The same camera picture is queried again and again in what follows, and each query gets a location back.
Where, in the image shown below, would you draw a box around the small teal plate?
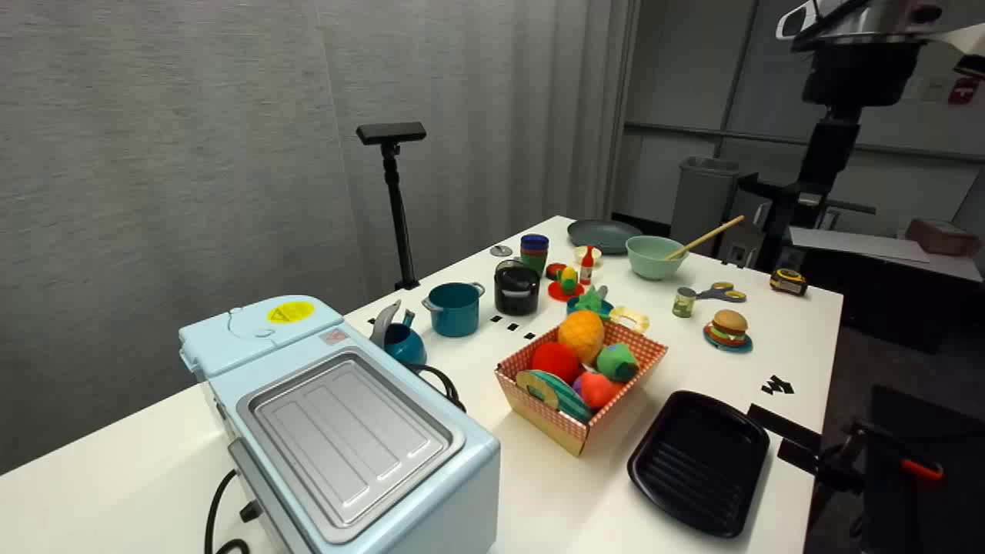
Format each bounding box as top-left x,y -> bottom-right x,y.
701,319 -> 753,356

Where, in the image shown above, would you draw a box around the wooden spoon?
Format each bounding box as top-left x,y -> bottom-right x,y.
669,212 -> 748,263

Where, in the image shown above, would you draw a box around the yellow plush ball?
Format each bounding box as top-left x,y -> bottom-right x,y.
555,309 -> 610,363

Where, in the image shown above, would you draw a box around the red-orange plush toy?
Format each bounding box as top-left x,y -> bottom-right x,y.
571,370 -> 626,412

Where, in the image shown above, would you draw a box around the brown object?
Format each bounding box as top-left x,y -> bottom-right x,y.
905,214 -> 979,257

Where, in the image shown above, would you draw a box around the green plush toy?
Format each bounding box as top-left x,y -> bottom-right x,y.
593,340 -> 643,384

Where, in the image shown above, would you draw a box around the black cup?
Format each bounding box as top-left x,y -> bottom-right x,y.
492,256 -> 545,318

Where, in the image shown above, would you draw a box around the grey cabinet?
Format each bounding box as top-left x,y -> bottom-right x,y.
671,156 -> 767,249

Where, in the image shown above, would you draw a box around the red yellow vegetable toy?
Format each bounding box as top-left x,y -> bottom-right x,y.
545,257 -> 586,296

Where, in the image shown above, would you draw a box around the red plush ball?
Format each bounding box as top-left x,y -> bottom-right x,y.
528,337 -> 586,384

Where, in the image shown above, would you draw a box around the small red plate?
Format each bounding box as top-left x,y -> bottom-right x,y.
545,278 -> 590,305

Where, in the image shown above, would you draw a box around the toy burger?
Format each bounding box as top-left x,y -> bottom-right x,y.
709,309 -> 751,346

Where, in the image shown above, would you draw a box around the yellow lemon slice toy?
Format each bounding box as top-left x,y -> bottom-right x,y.
610,305 -> 652,336

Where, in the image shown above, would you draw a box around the black grill pan tray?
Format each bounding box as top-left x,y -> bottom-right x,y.
626,387 -> 824,543

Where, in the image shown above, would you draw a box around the red wall sign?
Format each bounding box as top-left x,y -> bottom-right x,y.
944,74 -> 985,107

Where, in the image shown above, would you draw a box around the grey side table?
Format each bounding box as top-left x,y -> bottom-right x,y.
789,224 -> 985,285

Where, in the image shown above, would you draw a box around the stacked blue green cups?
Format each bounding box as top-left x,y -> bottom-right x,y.
516,231 -> 552,278

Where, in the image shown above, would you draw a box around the brown checkered cardboard box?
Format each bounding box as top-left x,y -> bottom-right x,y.
492,318 -> 671,459

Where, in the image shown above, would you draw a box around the striped watermelon slice plush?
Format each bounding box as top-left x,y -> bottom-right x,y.
513,366 -> 593,424

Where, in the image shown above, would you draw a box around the small yellow green toy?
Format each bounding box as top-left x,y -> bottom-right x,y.
697,280 -> 751,305

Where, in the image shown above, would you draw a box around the black clamp orange handle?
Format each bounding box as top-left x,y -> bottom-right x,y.
779,423 -> 948,494

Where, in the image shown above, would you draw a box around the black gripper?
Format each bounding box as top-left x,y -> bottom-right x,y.
799,40 -> 923,201

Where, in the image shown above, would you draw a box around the teal toy pot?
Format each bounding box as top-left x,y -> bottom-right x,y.
420,280 -> 491,337

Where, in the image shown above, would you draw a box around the mint green bowl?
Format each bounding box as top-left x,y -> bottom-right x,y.
623,233 -> 690,284

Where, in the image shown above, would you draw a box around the teal toy kettle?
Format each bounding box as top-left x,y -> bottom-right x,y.
368,299 -> 431,371

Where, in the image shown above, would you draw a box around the black stand with bar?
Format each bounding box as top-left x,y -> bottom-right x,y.
354,121 -> 429,292

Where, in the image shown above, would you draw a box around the grey-green plate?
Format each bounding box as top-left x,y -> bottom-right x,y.
564,214 -> 643,257

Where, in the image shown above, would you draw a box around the black power cable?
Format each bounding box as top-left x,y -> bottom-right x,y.
200,469 -> 262,554
412,363 -> 469,416

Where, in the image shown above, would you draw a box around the light blue toaster oven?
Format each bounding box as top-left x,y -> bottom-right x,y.
177,292 -> 506,554

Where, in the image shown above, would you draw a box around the small green yellow jar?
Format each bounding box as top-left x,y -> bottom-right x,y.
671,284 -> 701,319

